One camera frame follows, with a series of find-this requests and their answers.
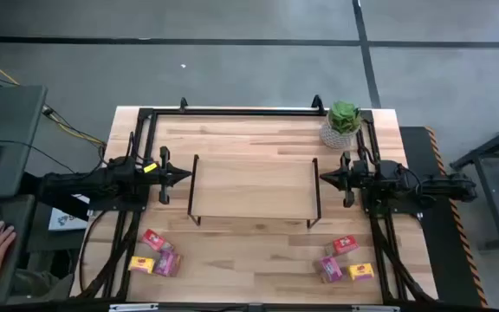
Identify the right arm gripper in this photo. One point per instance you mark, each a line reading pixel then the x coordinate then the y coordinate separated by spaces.
pixel 350 177

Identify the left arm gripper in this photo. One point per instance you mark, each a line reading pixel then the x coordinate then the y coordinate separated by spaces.
pixel 165 175

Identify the red Froot Loops cereal box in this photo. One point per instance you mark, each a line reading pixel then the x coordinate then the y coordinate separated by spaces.
pixel 345 245
pixel 154 239

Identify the purple Raisin Bran cereal box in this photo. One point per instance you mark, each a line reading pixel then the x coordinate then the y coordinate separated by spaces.
pixel 167 263
pixel 329 268

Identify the yellow Corn Pops cereal box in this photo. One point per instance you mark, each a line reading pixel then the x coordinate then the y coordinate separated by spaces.
pixel 142 264
pixel 360 271

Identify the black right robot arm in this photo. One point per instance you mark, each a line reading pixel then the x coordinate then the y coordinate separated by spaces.
pixel 440 188

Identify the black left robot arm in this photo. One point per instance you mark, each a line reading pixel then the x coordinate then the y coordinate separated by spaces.
pixel 102 184

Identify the wooden shelf with black legs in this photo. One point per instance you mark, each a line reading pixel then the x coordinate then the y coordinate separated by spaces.
pixel 254 186

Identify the yellow tag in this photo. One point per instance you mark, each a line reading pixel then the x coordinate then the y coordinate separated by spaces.
pixel 150 167

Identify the succulent in white patterned pot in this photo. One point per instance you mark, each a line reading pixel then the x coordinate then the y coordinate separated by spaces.
pixel 340 125

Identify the white printed cardboard box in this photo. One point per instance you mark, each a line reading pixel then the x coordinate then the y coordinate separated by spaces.
pixel 65 221

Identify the black mat with hazard stripe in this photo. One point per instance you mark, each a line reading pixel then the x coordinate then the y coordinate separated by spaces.
pixel 436 260

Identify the grey metal table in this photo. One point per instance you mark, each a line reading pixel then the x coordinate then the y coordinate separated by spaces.
pixel 490 190

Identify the grey desk top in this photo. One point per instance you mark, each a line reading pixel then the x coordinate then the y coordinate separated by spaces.
pixel 20 208
pixel 11 138

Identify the person's leg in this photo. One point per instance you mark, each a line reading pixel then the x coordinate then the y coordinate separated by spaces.
pixel 43 286

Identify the black aluminium table frame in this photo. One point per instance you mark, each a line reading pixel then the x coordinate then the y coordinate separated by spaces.
pixel 232 112

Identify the silver metal bracket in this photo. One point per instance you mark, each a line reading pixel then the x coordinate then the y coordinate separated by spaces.
pixel 375 308
pixel 133 307

